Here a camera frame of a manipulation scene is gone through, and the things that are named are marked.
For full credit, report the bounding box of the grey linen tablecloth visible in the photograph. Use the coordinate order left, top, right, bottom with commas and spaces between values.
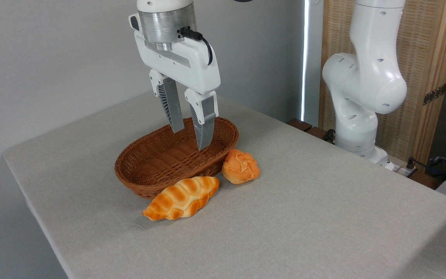
3, 90, 446, 279

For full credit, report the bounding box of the wooden rattan folding screen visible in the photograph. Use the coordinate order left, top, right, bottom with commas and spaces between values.
319, 0, 446, 165

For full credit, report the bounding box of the long braided bread loaf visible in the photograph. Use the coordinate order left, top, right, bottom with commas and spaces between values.
142, 176, 220, 221

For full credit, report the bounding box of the dark metal screen hinge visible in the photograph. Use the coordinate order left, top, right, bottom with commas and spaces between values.
423, 83, 446, 106

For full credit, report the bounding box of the white vertical light strip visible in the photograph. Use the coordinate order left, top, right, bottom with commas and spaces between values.
301, 0, 310, 121

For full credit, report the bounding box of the brown woven wicker basket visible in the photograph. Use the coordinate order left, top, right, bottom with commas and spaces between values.
114, 117, 240, 200

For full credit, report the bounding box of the black power cable with plug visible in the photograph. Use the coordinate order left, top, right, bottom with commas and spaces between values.
406, 157, 440, 178

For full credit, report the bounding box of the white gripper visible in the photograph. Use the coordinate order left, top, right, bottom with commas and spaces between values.
129, 13, 221, 151

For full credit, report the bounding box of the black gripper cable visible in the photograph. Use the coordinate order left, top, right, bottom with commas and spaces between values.
179, 26, 213, 65

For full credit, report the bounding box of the round orange bread roll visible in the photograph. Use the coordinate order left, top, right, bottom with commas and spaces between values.
222, 149, 260, 185

